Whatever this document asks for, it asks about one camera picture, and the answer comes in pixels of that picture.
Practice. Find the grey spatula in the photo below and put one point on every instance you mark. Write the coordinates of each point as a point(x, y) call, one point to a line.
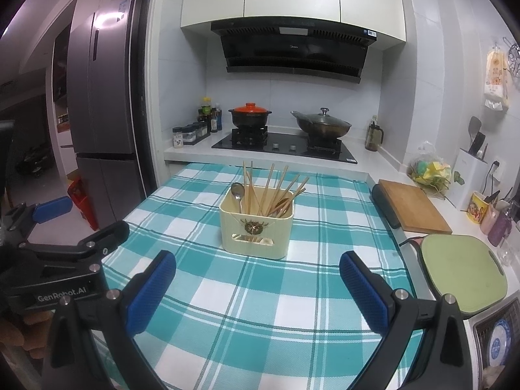
point(473, 128)

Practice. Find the plastic bag of yellow items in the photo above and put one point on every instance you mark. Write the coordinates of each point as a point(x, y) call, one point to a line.
point(430, 170)

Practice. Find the clear glass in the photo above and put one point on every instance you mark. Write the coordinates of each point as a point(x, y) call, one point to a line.
point(507, 252)

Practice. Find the sink dish rack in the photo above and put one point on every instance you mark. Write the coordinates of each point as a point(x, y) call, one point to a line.
point(483, 333)

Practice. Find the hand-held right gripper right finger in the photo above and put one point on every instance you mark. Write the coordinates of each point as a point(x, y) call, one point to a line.
point(363, 294)

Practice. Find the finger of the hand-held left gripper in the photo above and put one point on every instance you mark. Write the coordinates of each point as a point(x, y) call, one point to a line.
point(53, 209)
point(109, 233)

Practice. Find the person's left hand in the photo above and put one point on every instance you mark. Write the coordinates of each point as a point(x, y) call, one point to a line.
point(16, 335)

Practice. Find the pink cup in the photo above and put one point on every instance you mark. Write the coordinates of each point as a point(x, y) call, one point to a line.
point(488, 219)

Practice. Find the hanging pack of plastic bags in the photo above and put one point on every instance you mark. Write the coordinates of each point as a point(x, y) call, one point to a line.
point(497, 81)

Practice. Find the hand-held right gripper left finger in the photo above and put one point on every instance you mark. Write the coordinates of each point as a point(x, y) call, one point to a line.
point(150, 294)

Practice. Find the teal plaid tablecloth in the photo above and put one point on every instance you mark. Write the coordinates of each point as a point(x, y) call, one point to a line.
point(243, 292)

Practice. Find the yellow cap oil bottle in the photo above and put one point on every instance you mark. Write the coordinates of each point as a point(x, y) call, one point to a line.
point(205, 113)

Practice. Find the cream utensil holder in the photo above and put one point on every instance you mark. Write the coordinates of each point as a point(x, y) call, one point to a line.
point(280, 235)

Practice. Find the dark lid spice jar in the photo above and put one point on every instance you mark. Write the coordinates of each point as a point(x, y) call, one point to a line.
point(198, 131)
point(187, 135)
point(204, 128)

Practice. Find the white label spice jar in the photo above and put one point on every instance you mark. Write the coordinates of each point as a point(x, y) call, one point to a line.
point(177, 138)

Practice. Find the dark green water jug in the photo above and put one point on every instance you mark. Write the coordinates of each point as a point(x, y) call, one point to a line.
point(373, 136)

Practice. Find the red box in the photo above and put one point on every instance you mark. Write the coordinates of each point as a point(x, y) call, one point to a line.
point(83, 203)

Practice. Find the beige cloth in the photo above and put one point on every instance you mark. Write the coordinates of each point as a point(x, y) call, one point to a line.
point(493, 378)

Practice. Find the dark sauce bottle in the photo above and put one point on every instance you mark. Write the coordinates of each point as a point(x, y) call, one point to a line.
point(213, 122)

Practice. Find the wooden cutting board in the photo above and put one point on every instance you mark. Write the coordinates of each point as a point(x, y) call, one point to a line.
point(414, 207)

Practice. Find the green cutting board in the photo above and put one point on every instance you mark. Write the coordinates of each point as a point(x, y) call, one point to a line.
point(463, 272)

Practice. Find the black range hood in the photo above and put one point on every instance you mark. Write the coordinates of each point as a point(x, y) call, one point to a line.
point(292, 55)

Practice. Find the hanging metal steamer rack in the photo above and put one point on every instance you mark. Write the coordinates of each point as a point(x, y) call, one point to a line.
point(514, 59)

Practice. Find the black gas stove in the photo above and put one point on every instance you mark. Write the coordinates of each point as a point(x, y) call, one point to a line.
point(280, 146)

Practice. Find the wall outlet with plug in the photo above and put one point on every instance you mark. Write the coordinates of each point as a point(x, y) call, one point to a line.
point(495, 172)

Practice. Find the blue label sauce bottle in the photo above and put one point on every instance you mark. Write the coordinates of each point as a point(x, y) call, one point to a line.
point(219, 118)

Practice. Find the set of wooden chopsticks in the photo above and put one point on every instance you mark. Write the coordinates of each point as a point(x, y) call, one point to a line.
point(251, 195)

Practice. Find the black clay pot orange lid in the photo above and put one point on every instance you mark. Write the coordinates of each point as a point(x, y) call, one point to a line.
point(250, 118)

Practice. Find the grey refrigerator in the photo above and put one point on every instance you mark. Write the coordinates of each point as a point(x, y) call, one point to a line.
point(105, 109)

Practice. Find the white knife block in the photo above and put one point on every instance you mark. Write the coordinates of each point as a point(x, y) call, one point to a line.
point(469, 183)

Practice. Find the dark wok with lid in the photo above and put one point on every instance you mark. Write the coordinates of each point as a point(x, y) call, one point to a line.
point(321, 126)

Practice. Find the yellow printed cup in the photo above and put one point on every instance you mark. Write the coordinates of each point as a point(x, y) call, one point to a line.
point(477, 209)

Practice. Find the purple bottle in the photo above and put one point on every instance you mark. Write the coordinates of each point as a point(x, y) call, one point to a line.
point(500, 229)

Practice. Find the blue white plate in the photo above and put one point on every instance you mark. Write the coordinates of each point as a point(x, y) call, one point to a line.
point(497, 343)

